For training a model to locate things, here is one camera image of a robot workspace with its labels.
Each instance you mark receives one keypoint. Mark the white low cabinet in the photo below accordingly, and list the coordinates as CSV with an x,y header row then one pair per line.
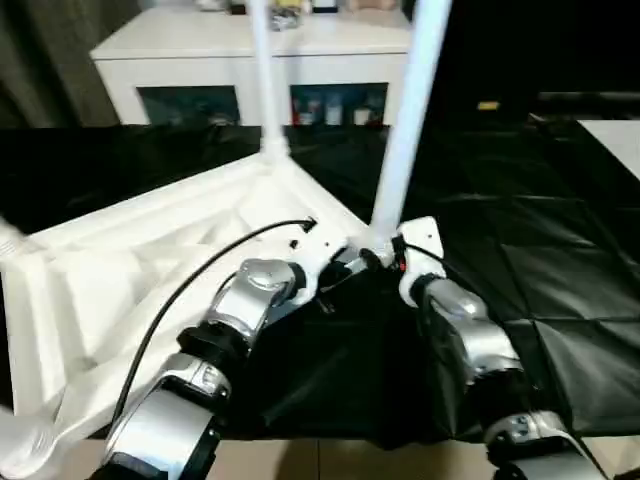
x,y
190,55

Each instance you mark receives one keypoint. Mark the white mug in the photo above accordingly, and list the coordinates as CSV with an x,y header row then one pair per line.
x,y
361,116
332,112
306,112

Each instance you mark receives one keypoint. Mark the small yellow tag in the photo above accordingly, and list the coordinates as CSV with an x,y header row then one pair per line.
x,y
487,105

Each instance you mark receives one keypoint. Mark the white long board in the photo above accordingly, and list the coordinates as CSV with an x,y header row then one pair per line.
x,y
612,145

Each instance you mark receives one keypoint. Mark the brown teddy bear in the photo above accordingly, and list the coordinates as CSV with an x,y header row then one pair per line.
x,y
372,4

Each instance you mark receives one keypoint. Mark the row of picture frames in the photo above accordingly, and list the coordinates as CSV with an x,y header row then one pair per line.
x,y
320,5

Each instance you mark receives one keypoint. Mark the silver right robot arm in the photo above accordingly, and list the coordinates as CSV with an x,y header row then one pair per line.
x,y
480,340

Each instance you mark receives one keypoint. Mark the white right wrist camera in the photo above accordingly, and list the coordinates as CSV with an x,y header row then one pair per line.
x,y
422,240

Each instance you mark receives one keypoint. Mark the white plastic table top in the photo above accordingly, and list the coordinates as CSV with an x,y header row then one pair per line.
x,y
125,260

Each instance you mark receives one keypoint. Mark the black mat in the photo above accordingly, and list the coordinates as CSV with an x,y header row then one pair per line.
x,y
500,225

